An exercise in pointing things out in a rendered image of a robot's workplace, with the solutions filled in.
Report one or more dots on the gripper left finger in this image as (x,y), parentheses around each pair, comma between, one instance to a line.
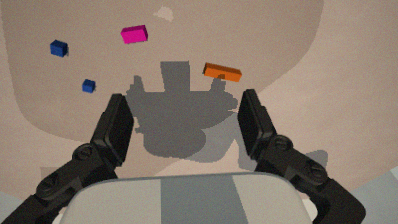
(91,163)

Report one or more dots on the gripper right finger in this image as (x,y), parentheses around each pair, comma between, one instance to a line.
(335,205)

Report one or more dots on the orange rod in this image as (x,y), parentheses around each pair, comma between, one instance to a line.
(222,72)

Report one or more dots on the magenta block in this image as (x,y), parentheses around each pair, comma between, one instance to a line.
(134,34)

